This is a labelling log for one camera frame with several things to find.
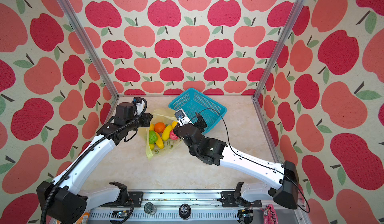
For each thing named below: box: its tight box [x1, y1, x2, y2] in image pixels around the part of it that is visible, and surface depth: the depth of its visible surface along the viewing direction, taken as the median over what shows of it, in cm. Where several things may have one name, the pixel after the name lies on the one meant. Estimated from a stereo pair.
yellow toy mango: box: [155, 132, 164, 149], surface depth 93 cm
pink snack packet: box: [259, 204, 279, 224], surface depth 70 cm
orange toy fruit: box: [154, 122, 166, 133], surface depth 98 cm
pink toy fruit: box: [169, 130, 179, 140], surface depth 95 cm
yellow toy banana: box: [161, 125, 173, 141], surface depth 97 cm
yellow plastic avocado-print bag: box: [146, 108, 182, 160], surface depth 95 cm
